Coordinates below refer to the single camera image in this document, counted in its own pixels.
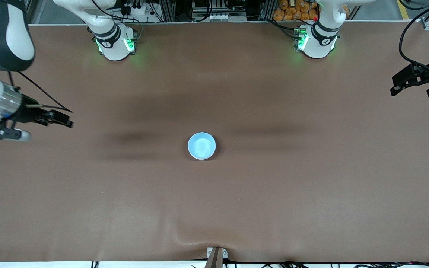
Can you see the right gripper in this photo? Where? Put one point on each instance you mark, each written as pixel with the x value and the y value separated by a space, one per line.
pixel 28 110

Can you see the blue bowl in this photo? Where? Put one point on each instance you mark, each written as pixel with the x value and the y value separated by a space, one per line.
pixel 202 146

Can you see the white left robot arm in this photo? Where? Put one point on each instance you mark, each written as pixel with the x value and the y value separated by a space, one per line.
pixel 317 44

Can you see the orange packaged goods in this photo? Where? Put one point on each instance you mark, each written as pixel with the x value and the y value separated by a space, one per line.
pixel 292 11

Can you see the white power strip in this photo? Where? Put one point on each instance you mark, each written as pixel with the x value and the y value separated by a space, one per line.
pixel 140 8

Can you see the brown table mat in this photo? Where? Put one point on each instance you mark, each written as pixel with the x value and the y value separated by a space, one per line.
pixel 214 204

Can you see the black equipment rack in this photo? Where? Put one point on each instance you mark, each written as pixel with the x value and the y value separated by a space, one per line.
pixel 203 5

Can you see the white connector block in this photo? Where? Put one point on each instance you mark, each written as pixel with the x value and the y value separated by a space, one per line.
pixel 220 17

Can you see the brown flat bar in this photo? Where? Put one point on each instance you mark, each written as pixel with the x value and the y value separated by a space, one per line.
pixel 214 260

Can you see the grey metal bracket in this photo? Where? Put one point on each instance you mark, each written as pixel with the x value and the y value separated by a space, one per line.
pixel 225 254

